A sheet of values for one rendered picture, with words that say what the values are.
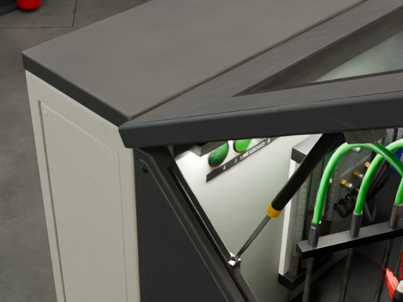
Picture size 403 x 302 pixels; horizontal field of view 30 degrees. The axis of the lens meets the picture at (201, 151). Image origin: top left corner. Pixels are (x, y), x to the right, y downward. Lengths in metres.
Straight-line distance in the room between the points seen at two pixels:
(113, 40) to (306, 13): 0.37
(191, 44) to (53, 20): 3.58
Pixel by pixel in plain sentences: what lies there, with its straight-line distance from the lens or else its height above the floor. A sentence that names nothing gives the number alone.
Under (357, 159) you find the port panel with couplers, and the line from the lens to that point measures 1.67.
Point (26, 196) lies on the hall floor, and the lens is 3.39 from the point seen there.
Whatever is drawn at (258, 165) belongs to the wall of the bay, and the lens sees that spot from 1.36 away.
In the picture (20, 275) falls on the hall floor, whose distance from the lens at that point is 3.03.
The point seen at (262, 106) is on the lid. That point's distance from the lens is 0.88.
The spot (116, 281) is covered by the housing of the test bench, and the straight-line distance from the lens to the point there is 1.40.
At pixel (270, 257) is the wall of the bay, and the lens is 1.57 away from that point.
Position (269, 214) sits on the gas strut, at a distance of 1.01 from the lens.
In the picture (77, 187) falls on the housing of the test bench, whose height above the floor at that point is 1.28.
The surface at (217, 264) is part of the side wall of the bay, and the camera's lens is 1.13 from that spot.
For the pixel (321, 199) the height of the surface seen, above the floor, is 1.22.
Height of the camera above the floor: 2.11
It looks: 36 degrees down
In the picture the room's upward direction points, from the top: 1 degrees clockwise
